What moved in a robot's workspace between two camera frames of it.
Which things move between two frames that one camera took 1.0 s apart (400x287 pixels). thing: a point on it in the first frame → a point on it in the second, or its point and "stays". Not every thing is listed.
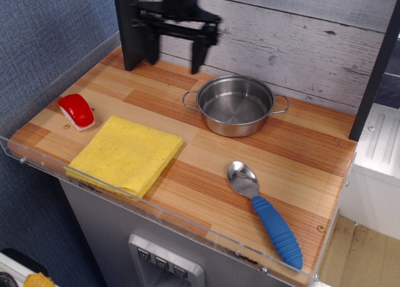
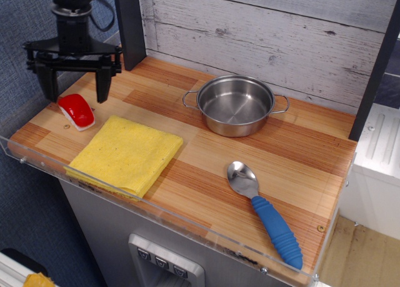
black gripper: [181, 13] → [73, 49]
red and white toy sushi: [76, 109] stays
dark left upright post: [132, 37] stays
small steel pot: [235, 105] stays
